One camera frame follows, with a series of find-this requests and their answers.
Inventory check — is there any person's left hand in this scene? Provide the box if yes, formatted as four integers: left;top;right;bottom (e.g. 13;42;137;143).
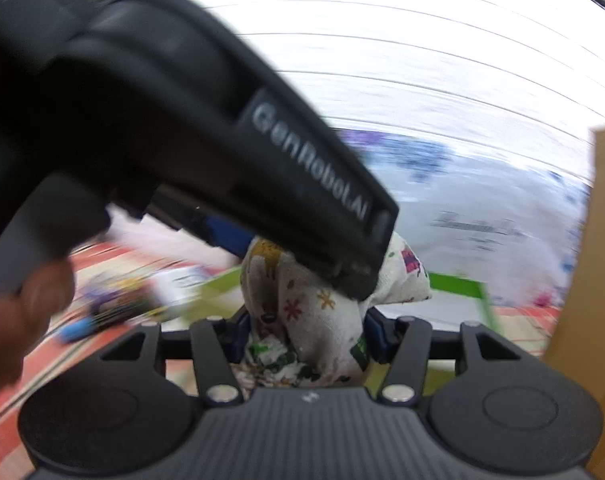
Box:
0;256;76;403

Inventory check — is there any white printed cloth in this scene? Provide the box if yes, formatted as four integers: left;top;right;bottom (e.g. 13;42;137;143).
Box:
240;232;433;389

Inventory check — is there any blue cylinder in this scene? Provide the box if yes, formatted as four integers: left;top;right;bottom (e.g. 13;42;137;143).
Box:
56;317;92;344

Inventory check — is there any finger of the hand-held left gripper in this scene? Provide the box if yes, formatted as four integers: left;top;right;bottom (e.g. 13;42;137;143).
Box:
295;250;389;302
142;184;256;261

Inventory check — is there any green cardboard box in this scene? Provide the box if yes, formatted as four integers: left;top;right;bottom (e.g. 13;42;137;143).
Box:
147;265;505;396

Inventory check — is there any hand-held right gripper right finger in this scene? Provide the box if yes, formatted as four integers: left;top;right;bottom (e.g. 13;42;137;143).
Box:
365;307;521;406

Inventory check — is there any red plaid tablecloth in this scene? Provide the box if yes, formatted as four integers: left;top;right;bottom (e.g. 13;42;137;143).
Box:
0;240;563;433

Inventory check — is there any purple figure toy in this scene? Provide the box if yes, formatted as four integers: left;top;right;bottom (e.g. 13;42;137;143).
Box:
81;274;154;322

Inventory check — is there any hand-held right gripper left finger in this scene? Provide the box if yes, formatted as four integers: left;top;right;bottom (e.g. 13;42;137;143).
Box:
100;306;253;407

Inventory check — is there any white rectangular carton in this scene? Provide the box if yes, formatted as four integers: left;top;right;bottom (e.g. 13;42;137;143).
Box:
151;264;209;307

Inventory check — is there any brown cardboard panel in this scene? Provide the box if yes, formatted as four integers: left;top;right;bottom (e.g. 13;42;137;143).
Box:
541;124;605;480

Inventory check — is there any floral plastic bag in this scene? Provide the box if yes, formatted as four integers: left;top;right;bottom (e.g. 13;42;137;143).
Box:
332;129;594;313

